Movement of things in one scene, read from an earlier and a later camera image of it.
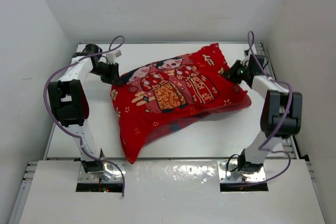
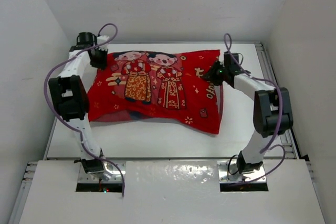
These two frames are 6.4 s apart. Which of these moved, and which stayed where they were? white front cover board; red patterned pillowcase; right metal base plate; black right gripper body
Moved: red patterned pillowcase; black right gripper body
Stayed: right metal base plate; white front cover board
